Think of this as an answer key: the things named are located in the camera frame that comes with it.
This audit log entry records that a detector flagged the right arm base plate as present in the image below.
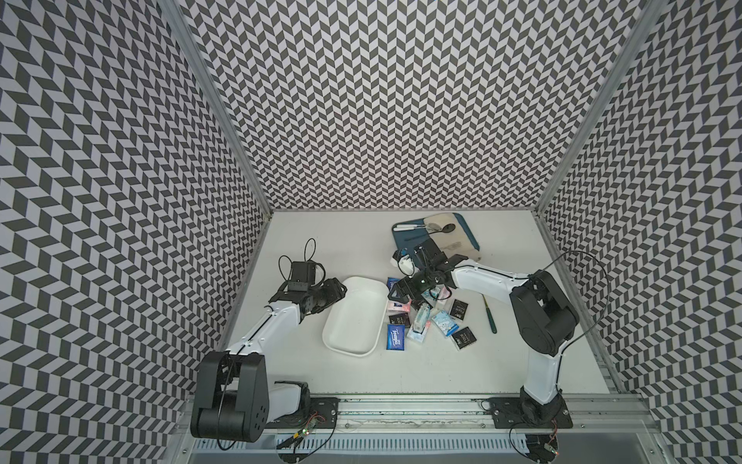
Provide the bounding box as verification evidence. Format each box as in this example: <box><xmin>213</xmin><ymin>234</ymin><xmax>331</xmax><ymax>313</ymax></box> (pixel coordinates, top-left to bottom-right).
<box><xmin>487</xmin><ymin>396</ymin><xmax>574</xmax><ymax>430</ymax></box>

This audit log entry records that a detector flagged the white storage box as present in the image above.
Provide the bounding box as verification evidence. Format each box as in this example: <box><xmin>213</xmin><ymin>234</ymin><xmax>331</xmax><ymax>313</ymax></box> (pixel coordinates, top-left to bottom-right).
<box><xmin>322</xmin><ymin>276</ymin><xmax>388</xmax><ymax>358</ymax></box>

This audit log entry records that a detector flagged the teal tray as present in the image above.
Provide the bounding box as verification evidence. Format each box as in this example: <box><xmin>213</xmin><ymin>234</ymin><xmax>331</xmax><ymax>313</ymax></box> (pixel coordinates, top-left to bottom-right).
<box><xmin>391</xmin><ymin>213</ymin><xmax>481</xmax><ymax>269</ymax></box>

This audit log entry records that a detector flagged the black tissue pack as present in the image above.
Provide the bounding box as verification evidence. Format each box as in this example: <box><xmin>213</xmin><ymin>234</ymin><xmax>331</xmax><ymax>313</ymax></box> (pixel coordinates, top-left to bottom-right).
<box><xmin>451</xmin><ymin>327</ymin><xmax>477</xmax><ymax>350</ymax></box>
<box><xmin>449</xmin><ymin>300</ymin><xmax>469</xmax><ymax>321</ymax></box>
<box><xmin>388</xmin><ymin>312</ymin><xmax>412</xmax><ymax>328</ymax></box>

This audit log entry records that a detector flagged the black tissue pack left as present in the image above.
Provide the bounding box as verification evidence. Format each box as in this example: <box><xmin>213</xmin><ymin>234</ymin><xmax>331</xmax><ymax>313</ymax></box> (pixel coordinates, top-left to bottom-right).
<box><xmin>388</xmin><ymin>312</ymin><xmax>412</xmax><ymax>328</ymax></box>

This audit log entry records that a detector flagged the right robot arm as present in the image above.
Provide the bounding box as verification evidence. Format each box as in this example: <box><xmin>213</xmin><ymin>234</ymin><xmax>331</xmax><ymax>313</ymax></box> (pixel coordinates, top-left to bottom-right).
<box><xmin>388</xmin><ymin>254</ymin><xmax>580</xmax><ymax>429</ymax></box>

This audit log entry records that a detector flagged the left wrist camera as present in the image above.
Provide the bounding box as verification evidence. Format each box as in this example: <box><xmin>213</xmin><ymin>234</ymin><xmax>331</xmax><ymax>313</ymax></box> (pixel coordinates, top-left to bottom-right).
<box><xmin>287</xmin><ymin>261</ymin><xmax>317</xmax><ymax>292</ymax></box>

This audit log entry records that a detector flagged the black tissue pack lower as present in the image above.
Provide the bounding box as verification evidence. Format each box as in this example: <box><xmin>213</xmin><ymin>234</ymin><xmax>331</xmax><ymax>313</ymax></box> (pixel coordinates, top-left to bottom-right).
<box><xmin>451</xmin><ymin>327</ymin><xmax>477</xmax><ymax>350</ymax></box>

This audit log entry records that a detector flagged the pale blue pink pack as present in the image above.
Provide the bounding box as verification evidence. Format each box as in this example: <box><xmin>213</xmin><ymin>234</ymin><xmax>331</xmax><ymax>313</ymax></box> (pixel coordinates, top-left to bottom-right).
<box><xmin>407</xmin><ymin>321</ymin><xmax>431</xmax><ymax>343</ymax></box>

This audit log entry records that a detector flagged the white handled knife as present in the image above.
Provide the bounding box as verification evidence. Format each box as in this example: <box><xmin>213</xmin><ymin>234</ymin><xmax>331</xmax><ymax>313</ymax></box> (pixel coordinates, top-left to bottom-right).
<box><xmin>392</xmin><ymin>223</ymin><xmax>428</xmax><ymax>232</ymax></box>

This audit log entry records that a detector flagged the light blue tissue pack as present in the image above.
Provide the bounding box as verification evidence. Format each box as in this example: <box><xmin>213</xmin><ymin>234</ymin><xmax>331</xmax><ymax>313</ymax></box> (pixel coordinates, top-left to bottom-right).
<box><xmin>432</xmin><ymin>311</ymin><xmax>459</xmax><ymax>336</ymax></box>

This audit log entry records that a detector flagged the aluminium front rail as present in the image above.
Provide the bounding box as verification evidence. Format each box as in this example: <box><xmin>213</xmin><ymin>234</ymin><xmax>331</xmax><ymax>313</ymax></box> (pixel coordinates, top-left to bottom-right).
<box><xmin>173</xmin><ymin>393</ymin><xmax>659</xmax><ymax>435</ymax></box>

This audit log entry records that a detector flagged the blue Tempo pack lower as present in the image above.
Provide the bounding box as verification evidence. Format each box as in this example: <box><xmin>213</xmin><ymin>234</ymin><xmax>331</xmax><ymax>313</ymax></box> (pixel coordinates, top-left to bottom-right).
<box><xmin>386</xmin><ymin>324</ymin><xmax>406</xmax><ymax>351</ymax></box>

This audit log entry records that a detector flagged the teal cartoon tissue pack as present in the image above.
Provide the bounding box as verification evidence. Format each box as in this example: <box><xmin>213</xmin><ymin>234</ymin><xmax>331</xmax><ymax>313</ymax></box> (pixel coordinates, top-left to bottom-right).
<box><xmin>422</xmin><ymin>288</ymin><xmax>441</xmax><ymax>307</ymax></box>

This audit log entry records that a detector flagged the dark metal spoon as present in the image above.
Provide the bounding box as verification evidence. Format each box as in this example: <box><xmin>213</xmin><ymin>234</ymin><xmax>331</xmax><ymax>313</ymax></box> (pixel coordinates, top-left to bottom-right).
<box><xmin>405</xmin><ymin>222</ymin><xmax>456</xmax><ymax>242</ymax></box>

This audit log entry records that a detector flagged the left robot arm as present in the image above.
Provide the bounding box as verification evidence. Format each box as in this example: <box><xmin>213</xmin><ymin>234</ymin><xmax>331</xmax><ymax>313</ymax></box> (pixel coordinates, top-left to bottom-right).
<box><xmin>189</xmin><ymin>278</ymin><xmax>347</xmax><ymax>443</ymax></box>

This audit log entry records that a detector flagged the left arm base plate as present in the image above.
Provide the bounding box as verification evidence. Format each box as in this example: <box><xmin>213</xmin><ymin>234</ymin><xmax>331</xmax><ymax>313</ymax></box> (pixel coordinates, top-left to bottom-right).
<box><xmin>266</xmin><ymin>396</ymin><xmax>340</xmax><ymax>431</ymax></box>

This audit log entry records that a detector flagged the black tissue pack upper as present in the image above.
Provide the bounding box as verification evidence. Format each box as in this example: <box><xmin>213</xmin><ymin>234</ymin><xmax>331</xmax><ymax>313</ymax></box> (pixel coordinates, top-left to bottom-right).
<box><xmin>449</xmin><ymin>300</ymin><xmax>469</xmax><ymax>321</ymax></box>

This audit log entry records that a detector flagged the beige cloth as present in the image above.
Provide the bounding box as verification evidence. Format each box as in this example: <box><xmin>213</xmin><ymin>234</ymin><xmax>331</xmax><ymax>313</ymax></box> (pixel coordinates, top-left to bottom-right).
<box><xmin>423</xmin><ymin>213</ymin><xmax>481</xmax><ymax>261</ymax></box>

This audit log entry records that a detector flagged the mint green tissue pack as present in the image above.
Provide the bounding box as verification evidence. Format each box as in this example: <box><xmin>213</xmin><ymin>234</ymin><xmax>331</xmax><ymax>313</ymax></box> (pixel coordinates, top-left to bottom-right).
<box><xmin>412</xmin><ymin>303</ymin><xmax>431</xmax><ymax>334</ymax></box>

